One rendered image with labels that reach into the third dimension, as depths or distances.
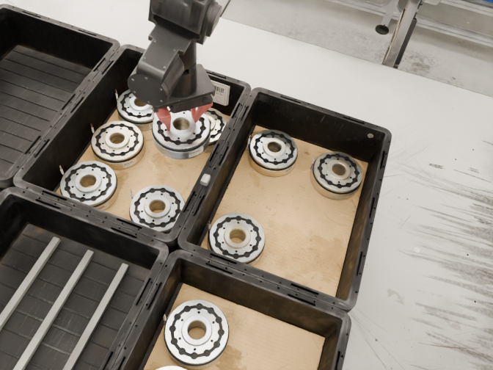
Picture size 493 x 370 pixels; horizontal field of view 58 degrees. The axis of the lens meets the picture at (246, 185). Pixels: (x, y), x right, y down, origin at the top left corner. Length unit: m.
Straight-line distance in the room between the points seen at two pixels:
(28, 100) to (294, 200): 0.62
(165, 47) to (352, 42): 2.17
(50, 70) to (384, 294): 0.90
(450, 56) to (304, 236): 2.15
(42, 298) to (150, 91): 0.41
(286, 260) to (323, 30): 2.04
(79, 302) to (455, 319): 0.75
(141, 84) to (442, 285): 0.77
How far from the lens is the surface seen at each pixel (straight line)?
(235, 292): 0.76
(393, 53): 1.61
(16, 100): 1.11
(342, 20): 2.85
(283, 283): 0.71
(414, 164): 1.24
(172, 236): 0.73
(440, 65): 2.79
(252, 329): 0.79
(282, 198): 0.90
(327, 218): 0.90
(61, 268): 0.85
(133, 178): 0.92
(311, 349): 0.80
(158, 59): 0.60
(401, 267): 1.06
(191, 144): 0.78
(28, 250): 0.88
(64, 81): 1.12
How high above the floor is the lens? 1.58
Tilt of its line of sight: 56 degrees down
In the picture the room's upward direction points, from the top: 11 degrees clockwise
